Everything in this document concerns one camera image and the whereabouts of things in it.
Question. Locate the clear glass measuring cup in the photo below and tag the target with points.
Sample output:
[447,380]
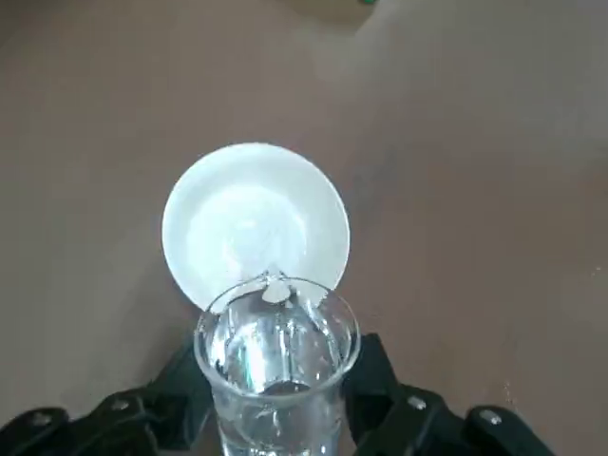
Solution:
[275,361]

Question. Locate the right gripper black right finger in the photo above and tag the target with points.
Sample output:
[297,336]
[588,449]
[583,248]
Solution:
[404,427]

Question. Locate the white bowl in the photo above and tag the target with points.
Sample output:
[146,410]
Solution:
[256,214]

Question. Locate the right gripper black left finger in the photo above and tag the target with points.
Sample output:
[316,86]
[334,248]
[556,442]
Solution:
[142,418]

